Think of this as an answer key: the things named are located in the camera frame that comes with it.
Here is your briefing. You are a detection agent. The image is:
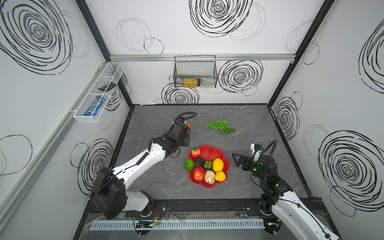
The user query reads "red strawberry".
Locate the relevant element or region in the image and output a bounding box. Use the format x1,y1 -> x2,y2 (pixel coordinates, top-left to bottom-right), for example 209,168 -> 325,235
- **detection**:
191,148 -> 202,159

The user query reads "green lime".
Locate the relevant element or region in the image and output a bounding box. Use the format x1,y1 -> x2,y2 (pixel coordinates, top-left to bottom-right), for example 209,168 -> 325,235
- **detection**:
185,159 -> 195,172

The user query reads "red flower-shaped fruit bowl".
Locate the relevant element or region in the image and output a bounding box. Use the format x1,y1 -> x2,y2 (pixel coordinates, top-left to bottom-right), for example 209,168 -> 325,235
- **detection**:
188,145 -> 230,189

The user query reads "dark avocado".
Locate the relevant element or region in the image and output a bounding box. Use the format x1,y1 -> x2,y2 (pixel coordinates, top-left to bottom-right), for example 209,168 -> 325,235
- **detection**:
194,158 -> 206,168

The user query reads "yellow lemon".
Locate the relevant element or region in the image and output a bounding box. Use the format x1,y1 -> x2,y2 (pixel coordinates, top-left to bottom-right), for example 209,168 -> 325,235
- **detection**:
212,158 -> 224,173

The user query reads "yellow pear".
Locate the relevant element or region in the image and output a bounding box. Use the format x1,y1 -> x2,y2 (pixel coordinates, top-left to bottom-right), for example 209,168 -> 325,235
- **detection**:
215,171 -> 227,183

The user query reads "red apple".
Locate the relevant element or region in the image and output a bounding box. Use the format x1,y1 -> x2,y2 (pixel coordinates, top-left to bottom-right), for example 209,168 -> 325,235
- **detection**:
192,167 -> 206,183

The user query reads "beige garlic bulb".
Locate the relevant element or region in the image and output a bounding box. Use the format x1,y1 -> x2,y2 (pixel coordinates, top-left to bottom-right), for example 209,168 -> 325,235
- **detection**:
204,171 -> 216,185

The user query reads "green grape bunch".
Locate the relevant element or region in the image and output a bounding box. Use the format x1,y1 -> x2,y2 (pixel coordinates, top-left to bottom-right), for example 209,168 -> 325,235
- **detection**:
206,120 -> 236,134

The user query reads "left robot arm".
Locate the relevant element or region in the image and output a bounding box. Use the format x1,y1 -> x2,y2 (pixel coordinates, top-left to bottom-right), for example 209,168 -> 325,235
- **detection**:
90,112 -> 198,220

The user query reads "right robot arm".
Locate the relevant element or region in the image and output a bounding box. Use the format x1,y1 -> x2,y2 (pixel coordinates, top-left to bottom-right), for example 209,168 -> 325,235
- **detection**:
232,140 -> 340,240

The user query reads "yellow box in basket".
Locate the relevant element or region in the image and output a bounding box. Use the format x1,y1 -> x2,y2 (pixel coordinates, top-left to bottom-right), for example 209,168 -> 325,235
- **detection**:
183,78 -> 200,88

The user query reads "green item in basket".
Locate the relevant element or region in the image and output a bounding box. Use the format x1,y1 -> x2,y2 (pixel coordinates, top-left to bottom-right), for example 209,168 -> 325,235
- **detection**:
200,77 -> 217,88

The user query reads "black remote control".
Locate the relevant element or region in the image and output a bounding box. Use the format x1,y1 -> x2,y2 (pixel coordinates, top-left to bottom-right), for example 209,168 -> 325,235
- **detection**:
98,82 -> 117,93

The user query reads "blue candy packet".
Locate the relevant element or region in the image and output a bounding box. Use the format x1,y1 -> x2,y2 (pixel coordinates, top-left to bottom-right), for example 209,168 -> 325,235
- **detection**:
84,96 -> 105,116

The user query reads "black wire basket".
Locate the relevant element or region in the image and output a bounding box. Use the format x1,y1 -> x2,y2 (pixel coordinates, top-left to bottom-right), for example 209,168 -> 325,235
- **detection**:
173,55 -> 218,88

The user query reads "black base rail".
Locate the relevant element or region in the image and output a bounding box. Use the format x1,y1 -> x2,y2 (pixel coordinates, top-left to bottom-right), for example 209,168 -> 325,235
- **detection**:
85,197 -> 326,218

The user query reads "white wire shelf basket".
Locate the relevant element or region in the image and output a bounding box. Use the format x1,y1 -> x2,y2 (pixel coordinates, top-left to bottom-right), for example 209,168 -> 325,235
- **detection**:
74,62 -> 124,124

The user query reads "grey slotted cable duct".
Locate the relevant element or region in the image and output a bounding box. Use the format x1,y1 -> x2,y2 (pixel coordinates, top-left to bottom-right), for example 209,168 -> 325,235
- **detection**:
90,219 -> 265,231

